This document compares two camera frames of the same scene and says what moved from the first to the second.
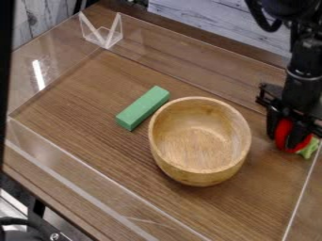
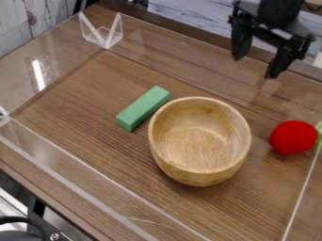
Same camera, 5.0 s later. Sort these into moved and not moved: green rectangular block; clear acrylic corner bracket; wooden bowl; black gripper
Moved: black gripper
Not moved: green rectangular block; clear acrylic corner bracket; wooden bowl
